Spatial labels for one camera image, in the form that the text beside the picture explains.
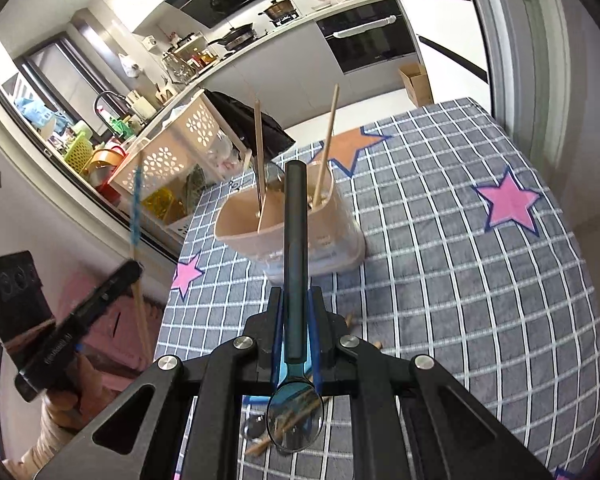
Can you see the steel cooking pot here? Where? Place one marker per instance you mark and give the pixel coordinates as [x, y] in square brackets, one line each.
[278, 8]

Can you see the pink plastic utensil holder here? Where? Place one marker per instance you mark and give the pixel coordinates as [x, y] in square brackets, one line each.
[245, 245]

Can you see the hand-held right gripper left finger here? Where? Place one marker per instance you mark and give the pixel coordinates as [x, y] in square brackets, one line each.
[279, 355]

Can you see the white refrigerator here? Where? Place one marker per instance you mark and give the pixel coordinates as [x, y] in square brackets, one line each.
[450, 25]

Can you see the black wok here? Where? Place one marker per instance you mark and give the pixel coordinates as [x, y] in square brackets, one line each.
[232, 36]

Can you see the green plastic basket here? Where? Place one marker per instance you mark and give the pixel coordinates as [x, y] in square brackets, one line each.
[78, 152]

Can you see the black kitchen faucet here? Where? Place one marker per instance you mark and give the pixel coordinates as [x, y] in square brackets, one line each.
[107, 96]

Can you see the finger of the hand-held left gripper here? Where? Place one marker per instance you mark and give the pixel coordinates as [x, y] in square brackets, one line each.
[112, 292]

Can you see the person's left forearm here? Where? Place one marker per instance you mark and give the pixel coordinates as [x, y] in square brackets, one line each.
[35, 455]

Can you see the black jacket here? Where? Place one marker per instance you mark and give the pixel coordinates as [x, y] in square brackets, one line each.
[245, 120]

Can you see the person's left hand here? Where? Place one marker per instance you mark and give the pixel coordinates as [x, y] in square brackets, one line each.
[70, 395]

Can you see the beige perforated storage trolley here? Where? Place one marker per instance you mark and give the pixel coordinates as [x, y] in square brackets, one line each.
[170, 155]

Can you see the white kitchen counter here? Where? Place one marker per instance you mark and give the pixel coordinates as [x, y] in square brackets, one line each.
[300, 22]

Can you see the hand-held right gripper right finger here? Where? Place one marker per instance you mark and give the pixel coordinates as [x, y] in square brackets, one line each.
[317, 370]

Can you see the white plastic bag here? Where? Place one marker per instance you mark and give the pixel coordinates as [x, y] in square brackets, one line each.
[130, 66]

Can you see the cardboard box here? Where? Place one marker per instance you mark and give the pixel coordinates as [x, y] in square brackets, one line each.
[416, 85]

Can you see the black built-in oven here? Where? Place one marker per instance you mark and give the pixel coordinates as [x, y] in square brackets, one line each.
[367, 35]

